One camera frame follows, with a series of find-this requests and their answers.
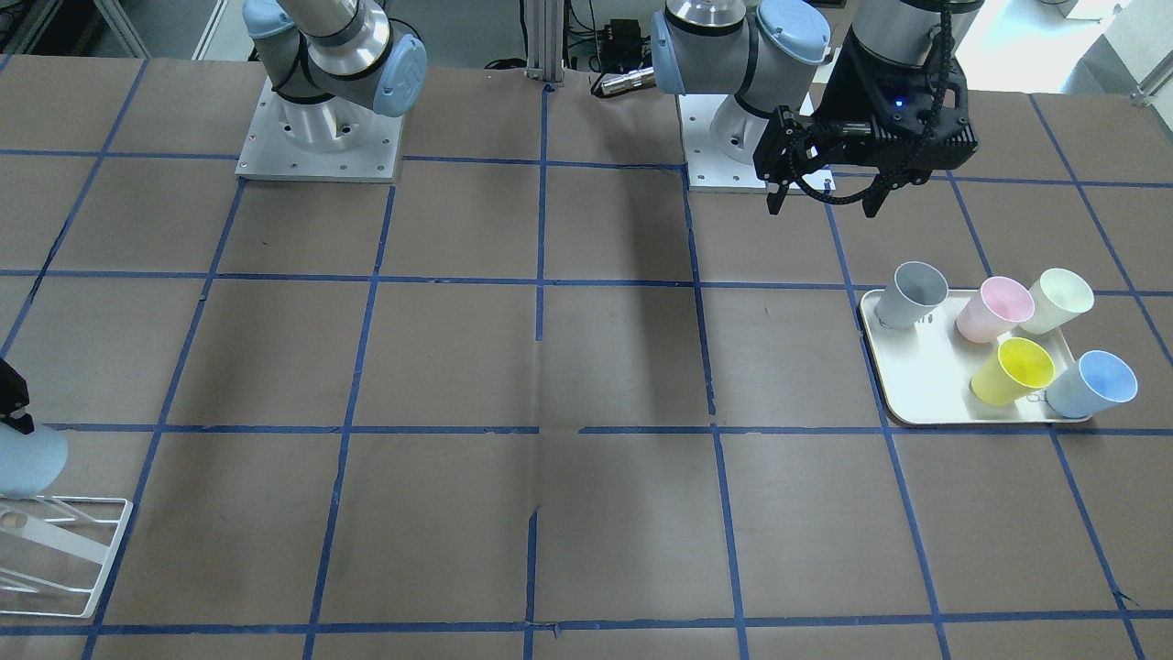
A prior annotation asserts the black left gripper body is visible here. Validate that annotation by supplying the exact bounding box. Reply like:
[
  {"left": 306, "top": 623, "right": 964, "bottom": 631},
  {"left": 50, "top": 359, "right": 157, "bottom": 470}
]
[{"left": 753, "top": 32, "right": 979, "bottom": 204}]

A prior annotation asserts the light blue plastic cup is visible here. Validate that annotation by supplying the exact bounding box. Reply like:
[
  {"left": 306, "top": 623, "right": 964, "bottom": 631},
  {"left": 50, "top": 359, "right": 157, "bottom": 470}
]
[{"left": 1, "top": 423, "right": 70, "bottom": 499}]

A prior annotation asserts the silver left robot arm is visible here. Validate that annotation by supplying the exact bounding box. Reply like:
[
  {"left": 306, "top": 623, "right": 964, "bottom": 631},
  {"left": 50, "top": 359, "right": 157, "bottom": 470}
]
[{"left": 650, "top": 1, "right": 981, "bottom": 218}]

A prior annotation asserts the grey plastic cup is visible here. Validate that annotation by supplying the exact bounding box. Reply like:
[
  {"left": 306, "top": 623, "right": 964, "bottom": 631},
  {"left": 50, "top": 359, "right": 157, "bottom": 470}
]
[{"left": 875, "top": 260, "right": 949, "bottom": 329}]

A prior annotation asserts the pink plastic cup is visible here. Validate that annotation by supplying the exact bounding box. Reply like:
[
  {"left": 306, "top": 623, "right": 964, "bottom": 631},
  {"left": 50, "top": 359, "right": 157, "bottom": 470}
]
[{"left": 955, "top": 275, "right": 1036, "bottom": 343}]

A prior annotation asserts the cream plastic cup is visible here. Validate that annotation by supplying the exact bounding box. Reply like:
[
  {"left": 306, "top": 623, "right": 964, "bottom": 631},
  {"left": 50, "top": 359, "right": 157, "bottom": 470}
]
[{"left": 1019, "top": 268, "right": 1096, "bottom": 335}]

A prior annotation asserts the yellow plastic cup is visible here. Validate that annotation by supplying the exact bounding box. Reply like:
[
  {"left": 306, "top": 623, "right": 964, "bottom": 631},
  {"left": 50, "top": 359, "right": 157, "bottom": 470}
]
[{"left": 970, "top": 336, "right": 1057, "bottom": 408}]

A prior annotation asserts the cream plastic tray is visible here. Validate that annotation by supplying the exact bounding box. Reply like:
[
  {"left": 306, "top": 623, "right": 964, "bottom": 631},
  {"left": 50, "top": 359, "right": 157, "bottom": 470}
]
[{"left": 859, "top": 290, "right": 1076, "bottom": 426}]

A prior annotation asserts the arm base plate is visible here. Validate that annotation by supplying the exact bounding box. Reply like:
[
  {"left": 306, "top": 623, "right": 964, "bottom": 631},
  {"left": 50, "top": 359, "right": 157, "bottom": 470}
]
[
  {"left": 676, "top": 91, "right": 838, "bottom": 193},
  {"left": 236, "top": 80, "right": 404, "bottom": 184}
]

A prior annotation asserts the white wire cup rack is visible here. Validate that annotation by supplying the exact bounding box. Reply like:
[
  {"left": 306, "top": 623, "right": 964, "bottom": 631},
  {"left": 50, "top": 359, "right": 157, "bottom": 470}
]
[{"left": 1, "top": 496, "right": 134, "bottom": 619}]

